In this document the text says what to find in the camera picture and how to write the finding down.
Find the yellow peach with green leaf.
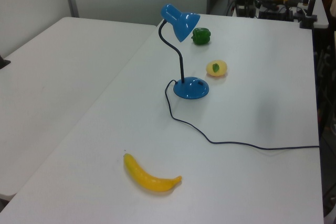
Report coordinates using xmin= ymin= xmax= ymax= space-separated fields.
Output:
xmin=205 ymin=60 xmax=228 ymax=78

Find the blue desk lamp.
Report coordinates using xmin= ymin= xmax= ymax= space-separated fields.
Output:
xmin=157 ymin=3 xmax=210 ymax=100

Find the black clamp pole stand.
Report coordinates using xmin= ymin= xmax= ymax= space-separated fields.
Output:
xmin=299 ymin=0 xmax=324 ymax=29

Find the yellow banana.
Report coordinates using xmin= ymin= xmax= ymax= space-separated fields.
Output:
xmin=123 ymin=153 xmax=183 ymax=193

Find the black electronics box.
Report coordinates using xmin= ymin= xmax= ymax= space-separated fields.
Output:
xmin=257 ymin=0 xmax=294 ymax=22

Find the black lamp power cable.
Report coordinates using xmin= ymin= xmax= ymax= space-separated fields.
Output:
xmin=164 ymin=79 xmax=320 ymax=151

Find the black bracket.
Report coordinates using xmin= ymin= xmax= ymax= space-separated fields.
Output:
xmin=0 ymin=54 xmax=12 ymax=70

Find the green bell pepper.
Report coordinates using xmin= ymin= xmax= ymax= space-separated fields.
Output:
xmin=191 ymin=27 xmax=212 ymax=46

